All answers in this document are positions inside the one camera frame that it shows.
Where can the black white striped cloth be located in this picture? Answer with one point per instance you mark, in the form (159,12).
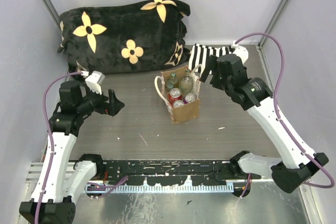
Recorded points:
(200,54)

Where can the black floral plush blanket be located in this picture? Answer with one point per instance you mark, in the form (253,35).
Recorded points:
(143,36)

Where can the aluminium front rail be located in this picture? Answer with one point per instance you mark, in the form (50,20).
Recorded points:
(232,186)

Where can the red cola can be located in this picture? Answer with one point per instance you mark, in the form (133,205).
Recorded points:
(173,95)

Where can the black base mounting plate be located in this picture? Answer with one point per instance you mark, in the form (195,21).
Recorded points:
(168,172)

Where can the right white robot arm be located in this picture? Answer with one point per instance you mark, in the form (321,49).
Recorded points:
(297,162)

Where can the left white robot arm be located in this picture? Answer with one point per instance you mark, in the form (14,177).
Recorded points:
(54,198)

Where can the brown burlap canvas bag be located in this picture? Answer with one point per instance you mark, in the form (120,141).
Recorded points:
(186,112)

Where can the clear glass soda bottle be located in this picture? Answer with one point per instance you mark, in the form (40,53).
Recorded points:
(186,83)
(172,82)

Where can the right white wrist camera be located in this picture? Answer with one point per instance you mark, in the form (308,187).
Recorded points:
(240,51)

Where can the purple Fanta can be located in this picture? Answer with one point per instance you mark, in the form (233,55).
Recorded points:
(189,98)

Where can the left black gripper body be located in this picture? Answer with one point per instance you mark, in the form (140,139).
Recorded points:
(94,101)

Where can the red Coca-Cola can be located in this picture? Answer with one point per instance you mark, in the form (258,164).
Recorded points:
(178,103)

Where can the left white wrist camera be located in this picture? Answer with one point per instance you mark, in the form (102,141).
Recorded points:
(93,81)

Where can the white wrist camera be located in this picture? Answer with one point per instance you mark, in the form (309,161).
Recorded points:
(93,81)
(240,51)

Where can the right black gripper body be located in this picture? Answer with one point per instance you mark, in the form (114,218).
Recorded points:
(220,83)

